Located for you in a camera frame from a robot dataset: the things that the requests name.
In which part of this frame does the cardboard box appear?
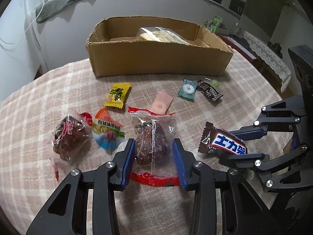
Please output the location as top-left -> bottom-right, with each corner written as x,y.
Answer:
85,16 -> 233,78

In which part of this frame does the teal mint candy packet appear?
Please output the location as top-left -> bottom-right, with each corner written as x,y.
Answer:
178,78 -> 197,101

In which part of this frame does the small green candy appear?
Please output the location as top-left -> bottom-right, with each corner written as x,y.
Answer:
205,78 -> 219,89

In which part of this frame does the yellow candy packet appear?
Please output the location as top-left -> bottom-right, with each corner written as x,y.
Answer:
103,82 -> 131,109

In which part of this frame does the red box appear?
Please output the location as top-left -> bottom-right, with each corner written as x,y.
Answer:
218,35 -> 257,63

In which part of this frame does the pink plaid tablecloth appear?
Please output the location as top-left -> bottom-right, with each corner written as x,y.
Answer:
0,50 -> 294,235

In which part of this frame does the Chinese Snickers bar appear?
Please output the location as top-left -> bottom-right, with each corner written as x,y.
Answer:
198,122 -> 248,155

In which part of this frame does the round colourful snack packet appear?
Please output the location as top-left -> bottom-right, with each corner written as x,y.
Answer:
92,108 -> 125,151

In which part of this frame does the white lace cloth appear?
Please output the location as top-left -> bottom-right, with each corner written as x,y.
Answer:
241,29 -> 291,93

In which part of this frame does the white cable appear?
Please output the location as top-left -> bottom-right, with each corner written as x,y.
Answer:
0,0 -> 46,46

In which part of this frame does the white cabinet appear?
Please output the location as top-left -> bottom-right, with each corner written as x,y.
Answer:
1,0 -> 48,101

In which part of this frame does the green gift bag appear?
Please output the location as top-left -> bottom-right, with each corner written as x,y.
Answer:
204,16 -> 222,33

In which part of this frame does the pink candy packet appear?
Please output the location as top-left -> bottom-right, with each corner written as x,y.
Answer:
150,92 -> 173,115

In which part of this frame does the dark brown candy packet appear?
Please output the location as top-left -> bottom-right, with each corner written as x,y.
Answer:
196,80 -> 223,102

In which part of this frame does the red date cake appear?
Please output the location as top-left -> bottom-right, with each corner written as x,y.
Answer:
51,112 -> 94,182
127,106 -> 179,187

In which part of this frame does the large cracker pack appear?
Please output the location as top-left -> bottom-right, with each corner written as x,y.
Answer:
136,27 -> 191,45

